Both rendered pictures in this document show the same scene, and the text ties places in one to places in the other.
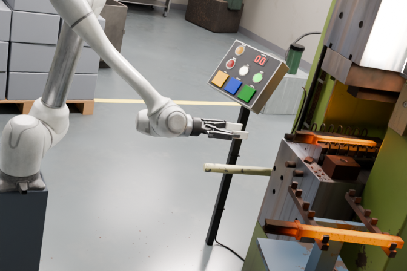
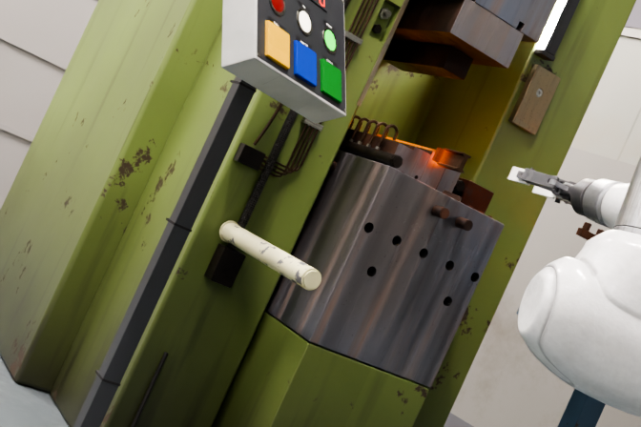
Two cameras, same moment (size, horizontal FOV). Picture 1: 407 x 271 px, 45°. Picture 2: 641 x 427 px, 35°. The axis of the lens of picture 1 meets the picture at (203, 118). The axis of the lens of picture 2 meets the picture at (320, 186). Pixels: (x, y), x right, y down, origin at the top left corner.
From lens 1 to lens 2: 3.36 m
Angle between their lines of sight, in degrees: 99
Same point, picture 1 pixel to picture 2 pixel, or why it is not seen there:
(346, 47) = (510, 8)
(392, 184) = (510, 199)
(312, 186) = (485, 235)
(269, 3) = not seen: outside the picture
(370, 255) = (475, 301)
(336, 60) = (489, 25)
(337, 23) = not seen: outside the picture
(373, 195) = not seen: hidden behind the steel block
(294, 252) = not seen: hidden behind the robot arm
